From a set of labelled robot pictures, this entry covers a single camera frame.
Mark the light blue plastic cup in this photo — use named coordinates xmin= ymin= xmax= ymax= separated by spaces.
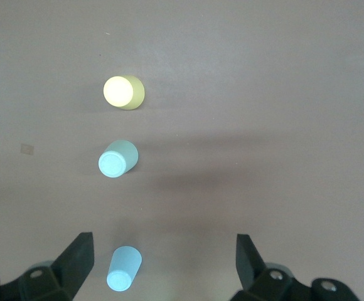
xmin=105 ymin=245 xmax=143 ymax=292

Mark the brown table cover sheet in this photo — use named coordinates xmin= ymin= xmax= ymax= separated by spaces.
xmin=0 ymin=0 xmax=364 ymax=301

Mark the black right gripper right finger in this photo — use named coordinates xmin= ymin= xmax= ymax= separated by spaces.
xmin=232 ymin=233 xmax=364 ymax=301

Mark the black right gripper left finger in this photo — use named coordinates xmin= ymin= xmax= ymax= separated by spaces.
xmin=0 ymin=231 xmax=94 ymax=301

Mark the yellow plastic cup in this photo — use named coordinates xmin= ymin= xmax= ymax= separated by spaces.
xmin=102 ymin=74 xmax=146 ymax=112

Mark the mint green plastic cup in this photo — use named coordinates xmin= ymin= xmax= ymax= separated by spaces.
xmin=97 ymin=139 xmax=139 ymax=178

